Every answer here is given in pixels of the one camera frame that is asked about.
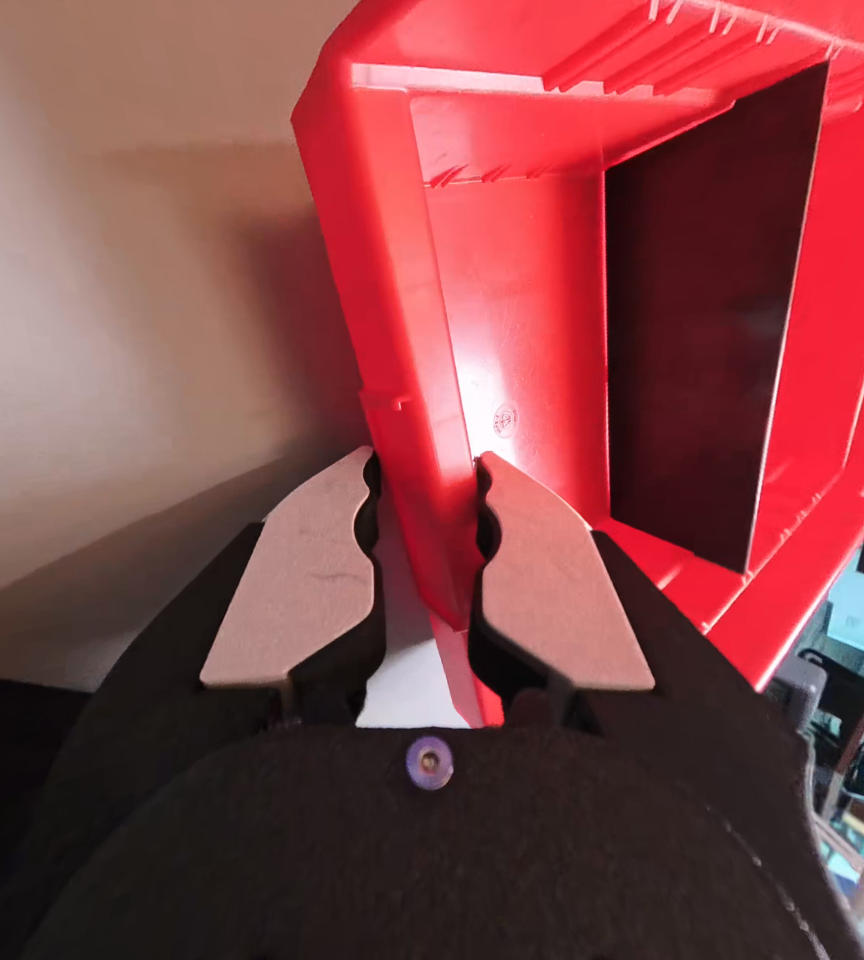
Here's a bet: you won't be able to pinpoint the black bin divider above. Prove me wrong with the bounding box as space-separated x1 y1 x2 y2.
604 63 830 575

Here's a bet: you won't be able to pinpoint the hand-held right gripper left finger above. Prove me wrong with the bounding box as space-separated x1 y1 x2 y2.
199 446 389 711

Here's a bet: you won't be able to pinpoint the red storage bin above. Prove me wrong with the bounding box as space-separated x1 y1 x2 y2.
291 0 864 730

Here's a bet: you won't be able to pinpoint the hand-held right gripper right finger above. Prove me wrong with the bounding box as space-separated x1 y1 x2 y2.
469 452 656 711

